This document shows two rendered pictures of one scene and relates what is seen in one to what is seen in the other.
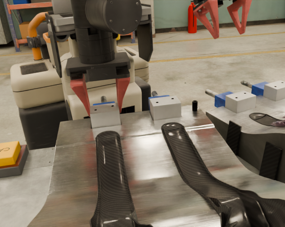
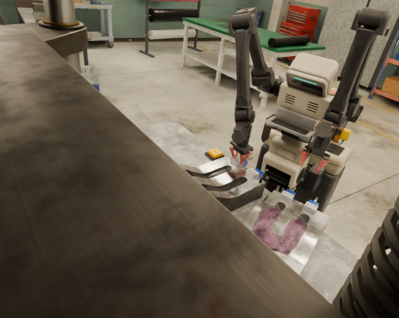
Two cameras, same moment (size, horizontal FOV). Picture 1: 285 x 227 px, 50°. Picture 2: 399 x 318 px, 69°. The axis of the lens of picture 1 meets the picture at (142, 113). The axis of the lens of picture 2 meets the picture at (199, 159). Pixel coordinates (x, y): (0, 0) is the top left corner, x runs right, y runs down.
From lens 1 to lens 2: 1.06 m
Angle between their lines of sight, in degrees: 49
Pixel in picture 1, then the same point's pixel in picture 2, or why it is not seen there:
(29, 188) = not seen: hidden behind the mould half
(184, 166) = (226, 187)
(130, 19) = (239, 140)
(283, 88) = (308, 207)
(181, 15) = not seen: outside the picture
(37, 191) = not seen: hidden behind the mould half
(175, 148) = (234, 183)
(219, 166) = (230, 192)
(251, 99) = (288, 198)
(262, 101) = (298, 205)
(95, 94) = (277, 158)
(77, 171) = (209, 167)
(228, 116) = (274, 196)
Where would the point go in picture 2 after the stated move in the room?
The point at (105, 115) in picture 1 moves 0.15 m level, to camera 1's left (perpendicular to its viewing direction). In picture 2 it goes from (234, 161) to (217, 147)
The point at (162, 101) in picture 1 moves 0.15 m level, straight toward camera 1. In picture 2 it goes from (251, 171) to (224, 176)
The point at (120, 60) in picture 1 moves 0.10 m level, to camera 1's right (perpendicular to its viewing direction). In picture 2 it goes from (244, 149) to (258, 160)
